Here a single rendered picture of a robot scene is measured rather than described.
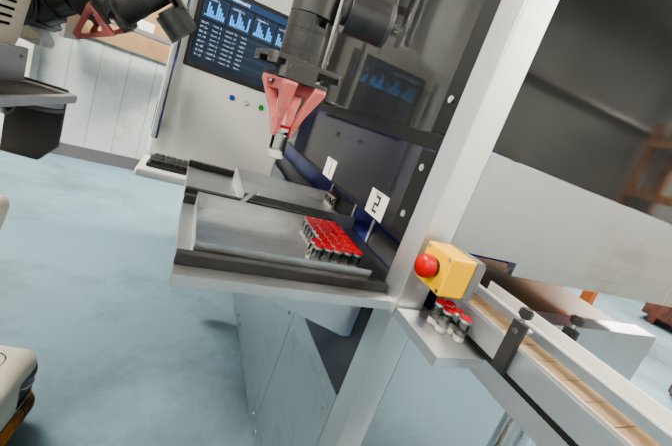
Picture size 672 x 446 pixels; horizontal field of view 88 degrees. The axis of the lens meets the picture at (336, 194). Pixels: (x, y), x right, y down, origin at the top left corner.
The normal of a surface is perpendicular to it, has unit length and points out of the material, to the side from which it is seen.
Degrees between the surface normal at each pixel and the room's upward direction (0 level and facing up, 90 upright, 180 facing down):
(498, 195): 90
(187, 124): 90
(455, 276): 90
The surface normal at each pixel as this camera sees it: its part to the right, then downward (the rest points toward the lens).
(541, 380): -0.88, -0.23
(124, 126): 0.41, 0.33
